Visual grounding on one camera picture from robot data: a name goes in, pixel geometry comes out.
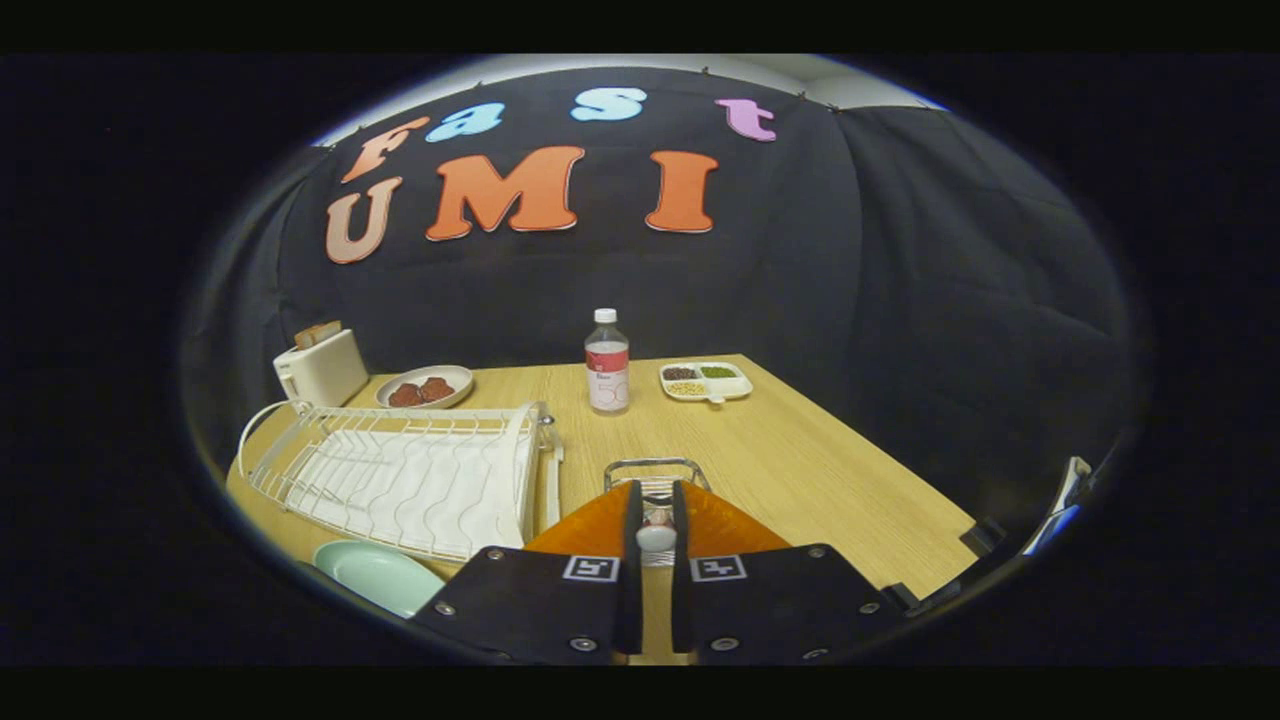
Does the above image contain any white and blue device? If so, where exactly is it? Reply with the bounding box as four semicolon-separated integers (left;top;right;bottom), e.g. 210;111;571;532
1020;456;1093;556

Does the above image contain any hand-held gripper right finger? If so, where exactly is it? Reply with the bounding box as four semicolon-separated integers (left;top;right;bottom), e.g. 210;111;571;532
670;480;906;666

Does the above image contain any light green plate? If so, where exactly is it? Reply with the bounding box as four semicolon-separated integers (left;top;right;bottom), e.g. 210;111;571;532
313;540;447;619

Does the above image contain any clear plastic water bottle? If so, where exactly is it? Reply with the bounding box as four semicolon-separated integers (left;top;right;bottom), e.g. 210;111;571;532
585;308;631;415

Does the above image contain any white wire dish rack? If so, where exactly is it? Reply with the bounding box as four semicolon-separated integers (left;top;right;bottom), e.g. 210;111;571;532
245;401;566;564

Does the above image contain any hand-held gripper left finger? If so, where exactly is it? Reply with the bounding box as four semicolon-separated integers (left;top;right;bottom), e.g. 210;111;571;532
410;480;644;666

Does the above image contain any cream plate with meat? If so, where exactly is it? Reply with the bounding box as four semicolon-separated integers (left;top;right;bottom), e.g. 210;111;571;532
375;364;475;410

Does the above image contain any black backdrop cloth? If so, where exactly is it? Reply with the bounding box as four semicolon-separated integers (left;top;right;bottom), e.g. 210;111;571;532
185;66;1136;531

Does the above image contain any white spoon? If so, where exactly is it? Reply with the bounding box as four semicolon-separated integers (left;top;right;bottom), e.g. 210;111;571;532
636;505;679;554

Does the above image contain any white divided snack tray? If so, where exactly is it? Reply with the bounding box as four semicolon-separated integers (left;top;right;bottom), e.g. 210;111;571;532
659;361;754;405

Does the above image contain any white toaster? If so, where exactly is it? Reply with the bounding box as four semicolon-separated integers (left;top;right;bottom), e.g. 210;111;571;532
273;329;370;409

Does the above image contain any black clamp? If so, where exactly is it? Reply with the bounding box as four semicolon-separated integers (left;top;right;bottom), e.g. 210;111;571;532
960;517;1006;558

